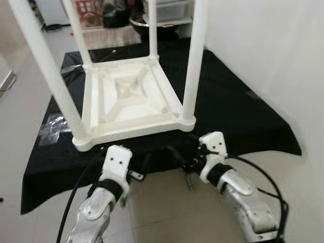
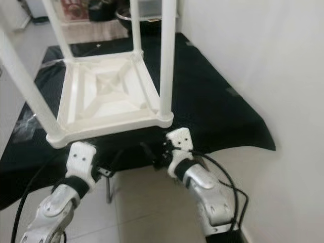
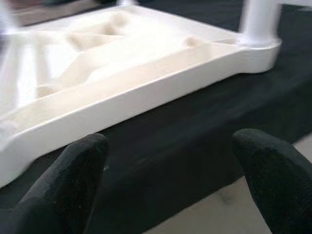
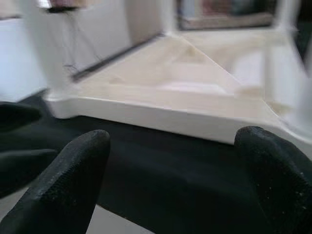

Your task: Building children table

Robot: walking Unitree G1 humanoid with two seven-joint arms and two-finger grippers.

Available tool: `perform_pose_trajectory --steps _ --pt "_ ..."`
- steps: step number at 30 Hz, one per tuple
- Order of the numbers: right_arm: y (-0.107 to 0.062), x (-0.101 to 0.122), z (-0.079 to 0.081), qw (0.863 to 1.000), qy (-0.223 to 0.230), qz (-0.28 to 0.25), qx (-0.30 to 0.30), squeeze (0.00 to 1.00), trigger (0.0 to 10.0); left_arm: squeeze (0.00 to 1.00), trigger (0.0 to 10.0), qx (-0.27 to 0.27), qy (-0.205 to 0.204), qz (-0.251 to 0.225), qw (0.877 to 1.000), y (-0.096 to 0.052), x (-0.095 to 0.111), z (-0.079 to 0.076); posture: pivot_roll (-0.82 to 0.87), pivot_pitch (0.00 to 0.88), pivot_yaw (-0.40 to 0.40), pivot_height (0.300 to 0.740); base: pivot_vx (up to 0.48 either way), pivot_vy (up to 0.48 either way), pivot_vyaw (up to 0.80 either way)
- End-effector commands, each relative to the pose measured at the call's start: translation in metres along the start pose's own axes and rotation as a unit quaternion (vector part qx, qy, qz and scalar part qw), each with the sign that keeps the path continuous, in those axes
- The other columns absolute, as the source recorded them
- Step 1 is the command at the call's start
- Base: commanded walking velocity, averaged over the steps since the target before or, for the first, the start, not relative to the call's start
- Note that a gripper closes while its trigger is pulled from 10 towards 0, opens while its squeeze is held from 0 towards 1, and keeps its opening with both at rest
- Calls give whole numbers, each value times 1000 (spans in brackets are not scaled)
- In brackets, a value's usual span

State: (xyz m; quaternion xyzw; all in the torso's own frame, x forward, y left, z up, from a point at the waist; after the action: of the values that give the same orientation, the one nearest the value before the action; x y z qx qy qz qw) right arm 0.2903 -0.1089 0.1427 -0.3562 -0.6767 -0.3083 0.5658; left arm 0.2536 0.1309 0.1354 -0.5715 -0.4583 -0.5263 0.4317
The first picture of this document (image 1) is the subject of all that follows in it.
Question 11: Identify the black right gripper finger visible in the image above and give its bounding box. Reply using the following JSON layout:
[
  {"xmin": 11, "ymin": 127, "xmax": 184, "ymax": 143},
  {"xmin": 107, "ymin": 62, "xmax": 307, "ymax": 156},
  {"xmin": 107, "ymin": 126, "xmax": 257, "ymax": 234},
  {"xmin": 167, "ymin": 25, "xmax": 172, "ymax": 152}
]
[{"xmin": 167, "ymin": 145, "xmax": 186, "ymax": 166}]

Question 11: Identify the white plastic table leg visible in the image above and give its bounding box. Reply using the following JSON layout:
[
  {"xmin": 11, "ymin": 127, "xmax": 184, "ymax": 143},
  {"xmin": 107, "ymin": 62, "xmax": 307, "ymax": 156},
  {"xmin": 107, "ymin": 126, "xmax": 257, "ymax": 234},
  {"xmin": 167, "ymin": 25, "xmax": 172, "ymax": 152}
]
[
  {"xmin": 63, "ymin": 0, "xmax": 93, "ymax": 67},
  {"xmin": 148, "ymin": 0, "xmax": 158, "ymax": 60},
  {"xmin": 181, "ymin": 0, "xmax": 209, "ymax": 125},
  {"xmin": 8, "ymin": 0, "xmax": 94, "ymax": 151}
]

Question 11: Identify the black tablecloth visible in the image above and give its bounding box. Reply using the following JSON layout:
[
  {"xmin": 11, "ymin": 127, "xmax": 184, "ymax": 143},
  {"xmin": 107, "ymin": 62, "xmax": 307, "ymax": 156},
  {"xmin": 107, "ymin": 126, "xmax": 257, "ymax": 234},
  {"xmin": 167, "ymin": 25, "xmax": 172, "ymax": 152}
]
[{"xmin": 20, "ymin": 38, "xmax": 303, "ymax": 216}]

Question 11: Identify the clear plastic bag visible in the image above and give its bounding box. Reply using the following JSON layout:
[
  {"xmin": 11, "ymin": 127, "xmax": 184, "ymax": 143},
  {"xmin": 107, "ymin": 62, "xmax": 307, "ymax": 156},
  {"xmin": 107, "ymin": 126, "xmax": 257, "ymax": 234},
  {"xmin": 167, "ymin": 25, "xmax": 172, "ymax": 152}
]
[
  {"xmin": 38, "ymin": 114, "xmax": 74, "ymax": 143},
  {"xmin": 61, "ymin": 65, "xmax": 84, "ymax": 76}
]

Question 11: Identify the beige patterned cloth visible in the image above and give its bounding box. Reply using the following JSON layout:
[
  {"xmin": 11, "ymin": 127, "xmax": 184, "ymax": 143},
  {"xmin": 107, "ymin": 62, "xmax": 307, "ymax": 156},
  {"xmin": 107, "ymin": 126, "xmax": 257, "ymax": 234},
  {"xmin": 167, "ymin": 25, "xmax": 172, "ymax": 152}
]
[{"xmin": 76, "ymin": 25, "xmax": 151, "ymax": 50}]

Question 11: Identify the green lidded clear box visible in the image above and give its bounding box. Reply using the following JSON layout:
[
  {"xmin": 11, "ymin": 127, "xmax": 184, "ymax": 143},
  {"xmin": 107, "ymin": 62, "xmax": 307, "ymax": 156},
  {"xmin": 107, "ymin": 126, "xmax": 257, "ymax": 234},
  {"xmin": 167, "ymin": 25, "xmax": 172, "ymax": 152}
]
[{"xmin": 157, "ymin": 0, "xmax": 195, "ymax": 23}]

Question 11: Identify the orange lidded storage box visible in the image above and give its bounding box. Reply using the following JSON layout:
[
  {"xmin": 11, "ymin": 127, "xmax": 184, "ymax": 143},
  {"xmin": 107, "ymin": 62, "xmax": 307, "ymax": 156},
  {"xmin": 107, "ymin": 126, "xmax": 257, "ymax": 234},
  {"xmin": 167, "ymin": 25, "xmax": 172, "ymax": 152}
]
[{"xmin": 73, "ymin": 0, "xmax": 104, "ymax": 28}]

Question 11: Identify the white appliance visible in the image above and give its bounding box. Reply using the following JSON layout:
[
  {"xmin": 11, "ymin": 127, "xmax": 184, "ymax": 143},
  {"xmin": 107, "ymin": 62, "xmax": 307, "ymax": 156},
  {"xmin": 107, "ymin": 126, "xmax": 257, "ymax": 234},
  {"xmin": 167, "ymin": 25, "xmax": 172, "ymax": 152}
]
[{"xmin": 35, "ymin": 0, "xmax": 69, "ymax": 26}]

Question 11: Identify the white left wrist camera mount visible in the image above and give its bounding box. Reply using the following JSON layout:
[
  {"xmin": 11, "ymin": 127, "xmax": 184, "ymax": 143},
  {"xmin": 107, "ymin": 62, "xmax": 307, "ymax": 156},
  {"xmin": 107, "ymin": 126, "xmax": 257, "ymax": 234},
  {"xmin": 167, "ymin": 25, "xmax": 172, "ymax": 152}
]
[{"xmin": 101, "ymin": 145, "xmax": 133, "ymax": 185}]

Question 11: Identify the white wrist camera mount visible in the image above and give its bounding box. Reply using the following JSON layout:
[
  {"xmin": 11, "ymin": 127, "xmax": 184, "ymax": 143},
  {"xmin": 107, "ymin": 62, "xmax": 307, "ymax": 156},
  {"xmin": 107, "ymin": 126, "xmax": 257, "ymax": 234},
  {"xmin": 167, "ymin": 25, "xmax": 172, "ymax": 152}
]
[
  {"xmin": 101, "ymin": 145, "xmax": 133, "ymax": 185},
  {"xmin": 199, "ymin": 132, "xmax": 227, "ymax": 175}
]

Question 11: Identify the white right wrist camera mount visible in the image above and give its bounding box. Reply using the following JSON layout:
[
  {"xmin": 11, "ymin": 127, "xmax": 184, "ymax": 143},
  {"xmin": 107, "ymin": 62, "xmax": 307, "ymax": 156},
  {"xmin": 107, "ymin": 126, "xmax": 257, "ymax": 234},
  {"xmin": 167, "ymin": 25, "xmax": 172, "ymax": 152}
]
[{"xmin": 199, "ymin": 132, "xmax": 227, "ymax": 175}]

